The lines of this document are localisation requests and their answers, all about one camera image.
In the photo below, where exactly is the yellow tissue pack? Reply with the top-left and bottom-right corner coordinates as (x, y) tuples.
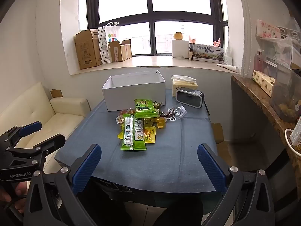
(171, 75), (198, 97)

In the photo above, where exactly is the long green snack packet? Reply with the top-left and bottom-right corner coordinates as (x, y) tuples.
(120, 114), (147, 151)

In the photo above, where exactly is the grey desk speaker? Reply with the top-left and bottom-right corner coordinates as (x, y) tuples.
(175, 88), (205, 109)

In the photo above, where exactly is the tall brown cardboard box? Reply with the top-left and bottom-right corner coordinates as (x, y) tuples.
(75, 29), (103, 70)

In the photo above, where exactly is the black window frame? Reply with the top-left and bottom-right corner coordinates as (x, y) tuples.
(86, 0), (228, 57)

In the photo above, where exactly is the floral pink box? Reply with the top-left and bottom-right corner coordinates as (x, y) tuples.
(256, 19), (282, 39)

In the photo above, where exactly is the white square box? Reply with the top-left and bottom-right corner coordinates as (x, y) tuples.
(172, 40), (190, 58)

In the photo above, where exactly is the white tube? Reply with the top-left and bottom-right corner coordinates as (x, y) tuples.
(216, 63), (239, 74)

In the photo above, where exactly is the landscape-print long box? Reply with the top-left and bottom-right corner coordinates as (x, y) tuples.
(192, 44), (224, 63)

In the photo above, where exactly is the green snack packet dark print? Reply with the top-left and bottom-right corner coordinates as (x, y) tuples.
(134, 98), (160, 119)

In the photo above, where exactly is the white bottle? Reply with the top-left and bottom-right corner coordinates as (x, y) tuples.
(223, 47), (233, 66)

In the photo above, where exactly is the person's left hand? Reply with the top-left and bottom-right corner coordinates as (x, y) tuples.
(0, 181), (30, 214)

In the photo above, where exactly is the small open cardboard box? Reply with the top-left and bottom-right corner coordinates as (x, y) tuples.
(108, 39), (132, 63)

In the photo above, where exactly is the clear packet brown snack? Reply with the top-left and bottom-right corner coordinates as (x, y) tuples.
(165, 105), (187, 123)

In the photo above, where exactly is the clear plastic container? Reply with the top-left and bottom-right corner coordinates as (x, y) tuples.
(270, 63), (301, 123)

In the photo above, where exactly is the green and cream box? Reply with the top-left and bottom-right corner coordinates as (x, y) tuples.
(252, 70), (275, 97)

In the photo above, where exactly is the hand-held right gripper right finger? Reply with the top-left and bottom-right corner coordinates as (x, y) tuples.
(197, 143), (275, 226)

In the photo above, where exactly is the brown stone counter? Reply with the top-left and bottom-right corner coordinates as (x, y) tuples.
(232, 74), (301, 217)

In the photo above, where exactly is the clear plastic storage rack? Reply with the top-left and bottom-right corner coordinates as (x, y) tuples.
(255, 25), (301, 71)

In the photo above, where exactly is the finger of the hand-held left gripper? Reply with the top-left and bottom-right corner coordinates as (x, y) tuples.
(5, 134), (66, 167)
(0, 121), (43, 146)

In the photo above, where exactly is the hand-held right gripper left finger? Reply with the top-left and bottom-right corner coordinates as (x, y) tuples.
(24, 144), (102, 226)

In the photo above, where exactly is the white cardboard box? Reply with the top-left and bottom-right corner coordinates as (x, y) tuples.
(102, 70), (166, 112)

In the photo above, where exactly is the yellow snack packet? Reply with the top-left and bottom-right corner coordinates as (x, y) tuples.
(118, 125), (157, 144)

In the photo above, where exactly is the flat cardboard on floor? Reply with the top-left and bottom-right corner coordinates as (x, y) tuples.
(211, 122), (225, 144)

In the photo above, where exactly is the dotted white gift bag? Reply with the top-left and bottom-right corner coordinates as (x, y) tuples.
(97, 22), (120, 64)

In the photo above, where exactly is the small white carton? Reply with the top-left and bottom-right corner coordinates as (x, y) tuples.
(289, 116), (301, 146)

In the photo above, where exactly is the cream leather sofa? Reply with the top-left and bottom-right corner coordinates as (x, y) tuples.
(0, 82), (92, 170)

